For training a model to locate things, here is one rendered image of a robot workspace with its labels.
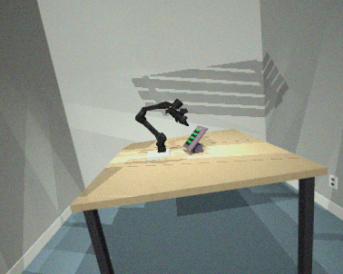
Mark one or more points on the lilac switch panel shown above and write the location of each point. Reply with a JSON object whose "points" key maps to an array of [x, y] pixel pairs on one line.
{"points": [[192, 144]]}

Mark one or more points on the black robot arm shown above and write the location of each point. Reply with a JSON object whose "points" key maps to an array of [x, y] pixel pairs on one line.
{"points": [[160, 137]]}

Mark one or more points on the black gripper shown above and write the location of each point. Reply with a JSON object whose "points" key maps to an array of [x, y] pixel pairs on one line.
{"points": [[180, 118]]}

